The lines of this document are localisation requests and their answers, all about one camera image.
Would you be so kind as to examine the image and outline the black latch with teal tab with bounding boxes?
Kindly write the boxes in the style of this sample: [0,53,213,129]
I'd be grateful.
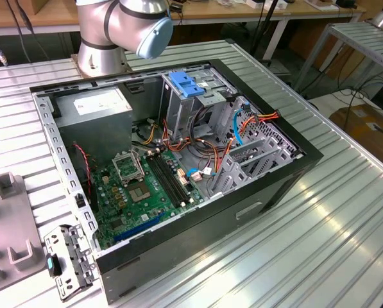
[46,253,63,277]

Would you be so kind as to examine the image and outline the large cardboard box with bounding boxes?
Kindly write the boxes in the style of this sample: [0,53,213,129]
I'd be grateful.
[328,104,383,166]

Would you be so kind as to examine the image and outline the black RAM slot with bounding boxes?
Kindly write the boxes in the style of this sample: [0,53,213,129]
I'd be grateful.
[158,150,194,203]
[154,152,189,205]
[147,155,182,208]
[150,154,185,207]

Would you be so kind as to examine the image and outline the grey parts rack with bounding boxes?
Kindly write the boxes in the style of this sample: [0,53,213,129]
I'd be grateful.
[0,171,47,296]

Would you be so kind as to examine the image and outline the small cardboard box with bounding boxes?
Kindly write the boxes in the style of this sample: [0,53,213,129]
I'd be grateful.
[30,0,51,15]

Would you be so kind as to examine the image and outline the blue plastic drive latch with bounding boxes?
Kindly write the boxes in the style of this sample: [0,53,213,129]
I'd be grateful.
[169,71,207,99]

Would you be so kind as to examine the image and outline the blue expansion slot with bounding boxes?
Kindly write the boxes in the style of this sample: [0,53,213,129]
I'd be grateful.
[114,211,166,243]

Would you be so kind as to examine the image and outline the green motherboard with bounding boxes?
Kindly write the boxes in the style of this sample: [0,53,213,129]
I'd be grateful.
[90,149,208,251]

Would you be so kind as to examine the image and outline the metal slot bracket plate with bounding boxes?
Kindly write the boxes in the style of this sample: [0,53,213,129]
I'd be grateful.
[42,223,99,302]

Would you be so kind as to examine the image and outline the grey power supply unit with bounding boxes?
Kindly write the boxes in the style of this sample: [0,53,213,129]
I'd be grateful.
[51,86,134,167]

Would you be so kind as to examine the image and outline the blue data wire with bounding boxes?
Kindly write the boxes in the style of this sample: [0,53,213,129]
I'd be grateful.
[233,107,253,147]

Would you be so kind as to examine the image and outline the short blue wire white plug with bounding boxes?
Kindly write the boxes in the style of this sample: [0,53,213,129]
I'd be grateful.
[185,168,218,182]

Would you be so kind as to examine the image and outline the black open PC case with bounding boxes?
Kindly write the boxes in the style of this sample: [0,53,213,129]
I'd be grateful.
[29,58,325,305]

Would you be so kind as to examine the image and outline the grey metal disk bay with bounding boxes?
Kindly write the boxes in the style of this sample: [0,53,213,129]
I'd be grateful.
[210,134,304,198]

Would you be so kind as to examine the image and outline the black cable with silver plug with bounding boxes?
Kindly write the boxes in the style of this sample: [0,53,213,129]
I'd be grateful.
[0,0,51,67]

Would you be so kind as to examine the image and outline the grey metal drive cage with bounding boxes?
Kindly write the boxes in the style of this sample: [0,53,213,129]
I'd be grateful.
[158,65,239,142]

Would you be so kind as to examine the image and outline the orange red power wire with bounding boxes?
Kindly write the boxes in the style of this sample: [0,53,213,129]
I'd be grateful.
[223,110,281,158]

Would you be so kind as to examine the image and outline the red black fan wire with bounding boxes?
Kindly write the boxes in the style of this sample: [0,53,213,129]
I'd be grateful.
[72,142,94,196]

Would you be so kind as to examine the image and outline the yellow orange supply wires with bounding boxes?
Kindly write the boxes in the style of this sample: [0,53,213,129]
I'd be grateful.
[132,123,163,147]

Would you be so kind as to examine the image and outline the orange wire bundle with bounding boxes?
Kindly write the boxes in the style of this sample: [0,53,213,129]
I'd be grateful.
[161,117,235,176]

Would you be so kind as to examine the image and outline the metal socket cover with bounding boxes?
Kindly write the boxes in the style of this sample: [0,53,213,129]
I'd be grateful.
[111,150,146,187]

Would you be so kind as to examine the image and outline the wooden desk white frame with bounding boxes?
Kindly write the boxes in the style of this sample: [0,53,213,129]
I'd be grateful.
[0,0,367,62]

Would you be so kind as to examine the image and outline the metal slat side table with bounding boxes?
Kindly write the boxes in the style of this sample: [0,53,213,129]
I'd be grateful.
[293,21,383,94]

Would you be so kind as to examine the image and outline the CPU socket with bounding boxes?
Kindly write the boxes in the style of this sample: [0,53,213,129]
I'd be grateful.
[126,181,155,205]

